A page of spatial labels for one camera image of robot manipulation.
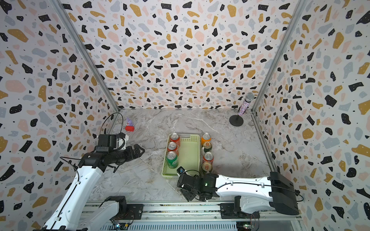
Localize light green perforated basket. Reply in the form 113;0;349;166
161;133;201;179

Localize green red beer can front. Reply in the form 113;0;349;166
201;162;213;174

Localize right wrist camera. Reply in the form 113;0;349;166
176;167;185;176

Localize green circuit board left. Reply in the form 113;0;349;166
111;219;129;231

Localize glitter microphone on black stand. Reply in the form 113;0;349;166
229;92;254;127

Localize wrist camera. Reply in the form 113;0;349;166
94;132;129;153
176;167;185;176

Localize red cola can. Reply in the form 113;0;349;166
170;133;180;147
203;152;214;164
167;141;179;156

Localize green soda can left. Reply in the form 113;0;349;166
166;151;178;169

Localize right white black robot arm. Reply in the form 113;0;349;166
177;171;299;216

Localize green white can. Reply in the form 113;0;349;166
202;141;213;153

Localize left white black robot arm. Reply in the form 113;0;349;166
41;144;145;231

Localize small red purple toy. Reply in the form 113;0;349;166
125;118;135;132

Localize circuit board right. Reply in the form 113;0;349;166
236;222;255;231

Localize orange soda can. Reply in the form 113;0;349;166
201;132;212;145

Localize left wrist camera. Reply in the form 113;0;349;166
94;132;129;153

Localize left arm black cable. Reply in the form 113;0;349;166
99;112;124;135

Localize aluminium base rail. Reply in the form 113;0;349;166
101;201;306;231

